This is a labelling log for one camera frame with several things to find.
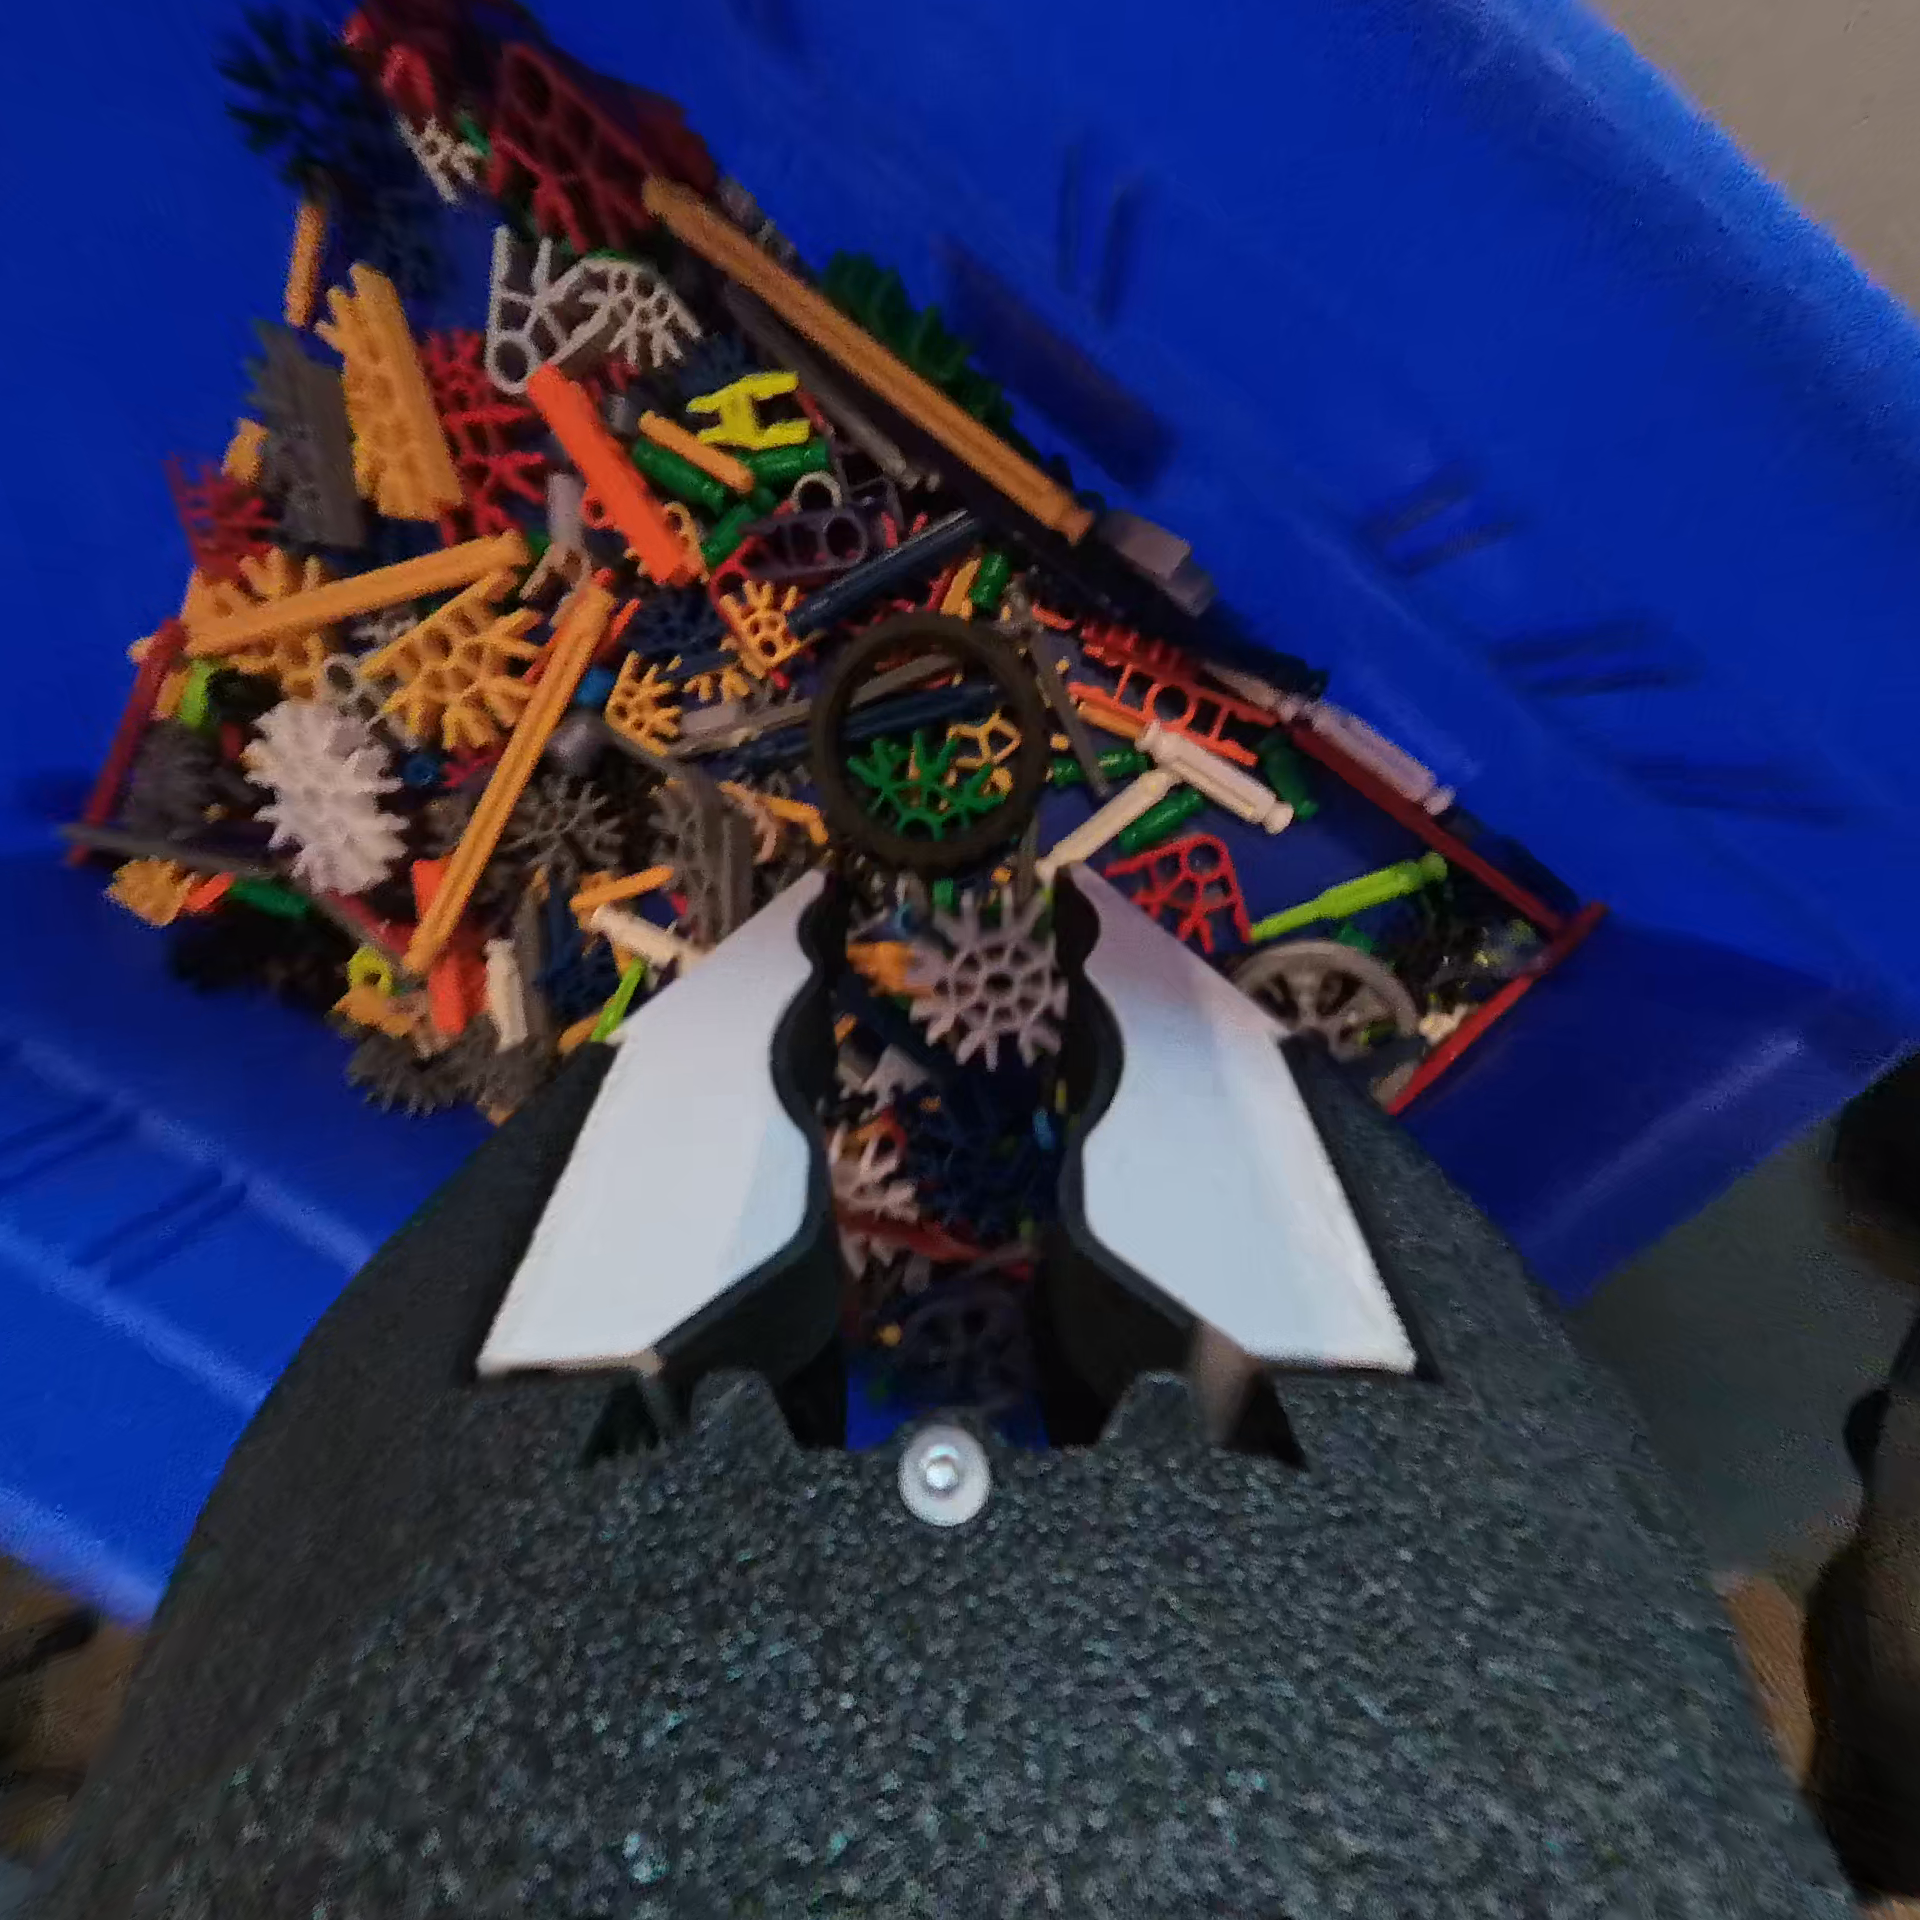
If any dark round object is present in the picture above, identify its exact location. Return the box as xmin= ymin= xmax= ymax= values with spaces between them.
xmin=1800 ymin=1048 xmax=1920 ymax=1899

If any pile of toy pieces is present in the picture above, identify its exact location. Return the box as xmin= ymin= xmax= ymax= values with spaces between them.
xmin=59 ymin=0 xmax=1608 ymax=1420

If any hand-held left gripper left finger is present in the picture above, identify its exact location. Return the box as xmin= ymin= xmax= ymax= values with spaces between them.
xmin=477 ymin=870 xmax=847 ymax=1449

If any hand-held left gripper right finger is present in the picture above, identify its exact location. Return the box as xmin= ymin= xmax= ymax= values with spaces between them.
xmin=1048 ymin=863 xmax=1420 ymax=1449

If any blue bin with square tag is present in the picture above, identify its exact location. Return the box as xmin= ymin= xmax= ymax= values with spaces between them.
xmin=0 ymin=0 xmax=1920 ymax=1629

